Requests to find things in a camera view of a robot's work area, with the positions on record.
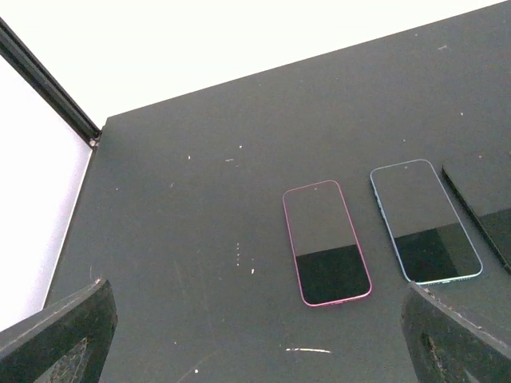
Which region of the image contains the left black frame post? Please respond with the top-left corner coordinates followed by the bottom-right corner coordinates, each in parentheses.
top-left (1, 19), bottom-right (101, 149)

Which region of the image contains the teal edged phone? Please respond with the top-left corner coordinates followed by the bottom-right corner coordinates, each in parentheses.
top-left (370, 159), bottom-right (483, 285)

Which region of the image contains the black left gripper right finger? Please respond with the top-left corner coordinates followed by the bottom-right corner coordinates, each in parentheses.
top-left (401, 282), bottom-right (510, 382)

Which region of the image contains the black phone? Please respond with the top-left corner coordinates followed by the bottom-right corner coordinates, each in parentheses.
top-left (282, 180), bottom-right (372, 307)
top-left (442, 152), bottom-right (510, 272)

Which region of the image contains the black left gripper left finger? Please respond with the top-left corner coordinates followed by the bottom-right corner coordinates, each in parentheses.
top-left (1, 278), bottom-right (118, 382)

